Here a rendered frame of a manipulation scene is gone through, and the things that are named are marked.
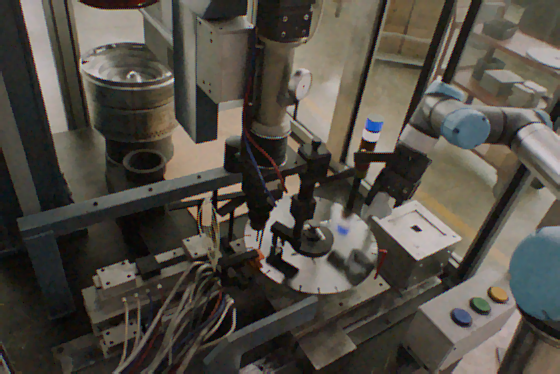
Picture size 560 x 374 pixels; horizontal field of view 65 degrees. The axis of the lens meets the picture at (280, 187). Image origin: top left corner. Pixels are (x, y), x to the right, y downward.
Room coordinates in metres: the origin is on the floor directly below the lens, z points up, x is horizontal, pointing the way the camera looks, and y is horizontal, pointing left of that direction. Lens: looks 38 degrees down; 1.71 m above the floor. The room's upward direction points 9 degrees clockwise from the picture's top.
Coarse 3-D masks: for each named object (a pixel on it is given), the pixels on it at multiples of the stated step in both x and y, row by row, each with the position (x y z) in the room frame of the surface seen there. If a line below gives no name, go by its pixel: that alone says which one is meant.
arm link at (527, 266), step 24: (528, 240) 0.44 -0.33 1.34; (552, 240) 0.42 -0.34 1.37; (528, 264) 0.42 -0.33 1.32; (552, 264) 0.40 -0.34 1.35; (528, 288) 0.40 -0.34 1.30; (552, 288) 0.37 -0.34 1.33; (528, 312) 0.37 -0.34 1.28; (552, 312) 0.35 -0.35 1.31; (528, 336) 0.38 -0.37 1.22; (552, 336) 0.36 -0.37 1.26; (504, 360) 0.39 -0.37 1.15; (528, 360) 0.36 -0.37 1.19; (552, 360) 0.35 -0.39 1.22
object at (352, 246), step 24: (288, 216) 0.85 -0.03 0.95; (336, 216) 0.88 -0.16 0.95; (264, 240) 0.75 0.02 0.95; (336, 240) 0.79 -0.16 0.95; (360, 240) 0.80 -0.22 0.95; (264, 264) 0.67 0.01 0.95; (288, 264) 0.68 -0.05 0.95; (312, 264) 0.70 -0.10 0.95; (336, 264) 0.71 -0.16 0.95; (360, 264) 0.72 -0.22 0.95; (312, 288) 0.63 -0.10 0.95
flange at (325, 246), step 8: (304, 232) 0.77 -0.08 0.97; (328, 232) 0.80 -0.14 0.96; (312, 240) 0.76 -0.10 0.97; (320, 240) 0.77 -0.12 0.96; (328, 240) 0.77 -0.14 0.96; (296, 248) 0.74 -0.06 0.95; (304, 248) 0.73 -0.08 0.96; (312, 248) 0.74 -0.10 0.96; (320, 248) 0.74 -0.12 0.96; (328, 248) 0.75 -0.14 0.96
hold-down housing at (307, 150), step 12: (312, 144) 0.71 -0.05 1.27; (312, 156) 0.69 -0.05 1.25; (324, 156) 0.70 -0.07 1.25; (312, 168) 0.69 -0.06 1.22; (324, 168) 0.70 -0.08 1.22; (300, 180) 0.71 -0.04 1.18; (312, 180) 0.70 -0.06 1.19; (300, 192) 0.71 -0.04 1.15; (312, 192) 0.71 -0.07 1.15; (300, 204) 0.69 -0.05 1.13; (312, 204) 0.70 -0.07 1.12; (300, 216) 0.69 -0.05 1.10; (312, 216) 0.71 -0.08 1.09
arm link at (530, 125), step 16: (512, 112) 0.81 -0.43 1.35; (528, 112) 0.82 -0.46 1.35; (512, 128) 0.78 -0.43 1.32; (528, 128) 0.76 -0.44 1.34; (544, 128) 0.76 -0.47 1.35; (496, 144) 0.79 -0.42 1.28; (512, 144) 0.76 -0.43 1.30; (528, 144) 0.73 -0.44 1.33; (544, 144) 0.71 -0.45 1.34; (528, 160) 0.71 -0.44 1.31; (544, 160) 0.68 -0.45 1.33; (544, 176) 0.66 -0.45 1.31
